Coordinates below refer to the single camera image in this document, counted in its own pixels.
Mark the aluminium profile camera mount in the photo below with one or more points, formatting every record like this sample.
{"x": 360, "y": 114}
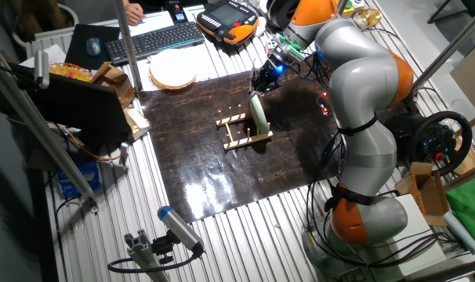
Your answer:
{"x": 143, "y": 258}

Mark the wooden dish rack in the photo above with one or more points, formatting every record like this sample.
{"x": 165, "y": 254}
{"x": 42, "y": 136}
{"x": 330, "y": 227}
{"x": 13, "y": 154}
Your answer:
{"x": 245, "y": 142}

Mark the white round object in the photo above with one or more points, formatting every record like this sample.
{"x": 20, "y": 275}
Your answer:
{"x": 260, "y": 27}

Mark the Rubik's cube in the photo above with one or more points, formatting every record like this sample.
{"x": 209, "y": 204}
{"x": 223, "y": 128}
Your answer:
{"x": 271, "y": 44}

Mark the silver camera blue cap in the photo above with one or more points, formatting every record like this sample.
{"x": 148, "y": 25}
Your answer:
{"x": 178, "y": 227}

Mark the long aluminium beam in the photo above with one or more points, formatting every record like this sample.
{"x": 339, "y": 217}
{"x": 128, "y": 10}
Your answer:
{"x": 45, "y": 139}

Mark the orange wicker basket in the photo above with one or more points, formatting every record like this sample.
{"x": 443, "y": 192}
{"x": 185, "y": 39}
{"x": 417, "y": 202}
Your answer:
{"x": 71, "y": 72}

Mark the brown cardboard sheet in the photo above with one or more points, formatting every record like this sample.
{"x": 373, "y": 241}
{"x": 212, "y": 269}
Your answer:
{"x": 472, "y": 82}

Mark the silver cylinder camera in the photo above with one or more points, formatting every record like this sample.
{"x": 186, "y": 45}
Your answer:
{"x": 41, "y": 66}

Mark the black round spool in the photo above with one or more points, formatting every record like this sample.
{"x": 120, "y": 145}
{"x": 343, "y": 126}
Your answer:
{"x": 278, "y": 13}

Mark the green cloth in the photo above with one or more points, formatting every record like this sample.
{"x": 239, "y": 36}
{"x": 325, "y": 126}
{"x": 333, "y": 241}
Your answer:
{"x": 470, "y": 207}

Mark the white plate gold rim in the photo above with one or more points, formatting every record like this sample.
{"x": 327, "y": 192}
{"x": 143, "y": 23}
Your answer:
{"x": 172, "y": 70}

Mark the blue box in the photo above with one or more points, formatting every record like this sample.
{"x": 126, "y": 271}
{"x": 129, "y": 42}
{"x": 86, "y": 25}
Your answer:
{"x": 80, "y": 178}

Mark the black steering wheel controller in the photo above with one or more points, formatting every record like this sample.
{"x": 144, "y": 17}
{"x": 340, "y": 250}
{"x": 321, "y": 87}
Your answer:
{"x": 437, "y": 143}

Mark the aluminium frame post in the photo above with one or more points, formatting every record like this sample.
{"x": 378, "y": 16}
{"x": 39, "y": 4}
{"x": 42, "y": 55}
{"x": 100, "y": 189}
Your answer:
{"x": 127, "y": 43}
{"x": 468, "y": 175}
{"x": 453, "y": 45}

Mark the white board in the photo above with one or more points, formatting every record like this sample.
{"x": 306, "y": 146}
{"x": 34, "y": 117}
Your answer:
{"x": 415, "y": 215}

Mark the brown paper bag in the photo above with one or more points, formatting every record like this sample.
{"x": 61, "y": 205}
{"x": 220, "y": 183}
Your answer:
{"x": 116, "y": 82}

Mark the white yellow packet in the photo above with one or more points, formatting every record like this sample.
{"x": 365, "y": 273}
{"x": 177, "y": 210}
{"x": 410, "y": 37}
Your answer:
{"x": 137, "y": 123}

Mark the black monitor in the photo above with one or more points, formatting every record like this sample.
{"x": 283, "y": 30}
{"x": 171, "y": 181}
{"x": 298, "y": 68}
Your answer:
{"x": 77, "y": 105}

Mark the black computer keyboard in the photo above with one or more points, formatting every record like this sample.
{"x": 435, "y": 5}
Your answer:
{"x": 155, "y": 41}

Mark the black mouse pad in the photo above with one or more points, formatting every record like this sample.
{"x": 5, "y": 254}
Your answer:
{"x": 80, "y": 58}

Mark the dark marble pattern mat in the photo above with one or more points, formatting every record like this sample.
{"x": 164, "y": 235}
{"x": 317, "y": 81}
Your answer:
{"x": 206, "y": 176}

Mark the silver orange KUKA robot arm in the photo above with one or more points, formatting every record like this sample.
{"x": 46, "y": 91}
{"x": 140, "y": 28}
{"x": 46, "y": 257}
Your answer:
{"x": 363, "y": 86}

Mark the pale paper roll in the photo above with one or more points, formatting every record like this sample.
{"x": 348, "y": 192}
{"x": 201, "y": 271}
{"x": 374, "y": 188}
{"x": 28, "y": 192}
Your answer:
{"x": 459, "y": 231}

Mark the blue grey computer mouse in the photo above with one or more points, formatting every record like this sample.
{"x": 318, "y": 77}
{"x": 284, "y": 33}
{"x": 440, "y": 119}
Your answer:
{"x": 93, "y": 47}

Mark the pale green dish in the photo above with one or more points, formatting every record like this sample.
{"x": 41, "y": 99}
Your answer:
{"x": 259, "y": 115}

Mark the black device red button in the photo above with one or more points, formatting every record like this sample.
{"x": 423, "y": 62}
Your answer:
{"x": 178, "y": 15}

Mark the brown cardboard box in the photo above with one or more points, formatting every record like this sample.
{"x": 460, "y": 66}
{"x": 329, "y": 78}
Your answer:
{"x": 433, "y": 196}

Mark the brown fuzzy garment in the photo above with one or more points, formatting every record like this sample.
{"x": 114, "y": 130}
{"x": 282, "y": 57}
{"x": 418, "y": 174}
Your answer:
{"x": 37, "y": 13}

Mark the wrist adapter with circuit board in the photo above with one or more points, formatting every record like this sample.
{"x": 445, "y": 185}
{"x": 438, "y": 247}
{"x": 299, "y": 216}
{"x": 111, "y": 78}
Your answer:
{"x": 290, "y": 47}

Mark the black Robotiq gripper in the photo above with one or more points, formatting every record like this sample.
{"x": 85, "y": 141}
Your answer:
{"x": 270, "y": 76}

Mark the yellow green button box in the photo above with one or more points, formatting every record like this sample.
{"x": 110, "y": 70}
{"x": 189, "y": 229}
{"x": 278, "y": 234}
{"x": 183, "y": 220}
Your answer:
{"x": 348, "y": 8}

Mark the black orange teach pendant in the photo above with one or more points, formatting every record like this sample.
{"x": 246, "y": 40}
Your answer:
{"x": 225, "y": 15}

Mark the person's right hand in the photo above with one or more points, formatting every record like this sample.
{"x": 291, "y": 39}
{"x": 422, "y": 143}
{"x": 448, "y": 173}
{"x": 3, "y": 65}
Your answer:
{"x": 135, "y": 13}

